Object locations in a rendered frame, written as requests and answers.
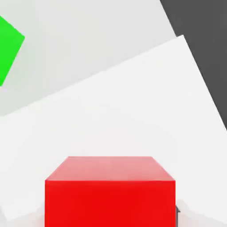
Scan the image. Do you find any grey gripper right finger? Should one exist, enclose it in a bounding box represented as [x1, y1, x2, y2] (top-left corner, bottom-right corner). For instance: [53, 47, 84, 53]
[175, 200, 227, 227]

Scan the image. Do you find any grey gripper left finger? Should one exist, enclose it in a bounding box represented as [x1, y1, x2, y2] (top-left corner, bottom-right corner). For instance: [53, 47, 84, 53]
[6, 202, 46, 227]

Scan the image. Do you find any small red cube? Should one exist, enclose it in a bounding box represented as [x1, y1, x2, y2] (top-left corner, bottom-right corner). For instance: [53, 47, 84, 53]
[44, 156, 176, 227]

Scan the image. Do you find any small green cube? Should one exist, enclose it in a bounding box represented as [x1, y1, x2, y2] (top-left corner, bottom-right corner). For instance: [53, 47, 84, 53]
[0, 16, 26, 87]

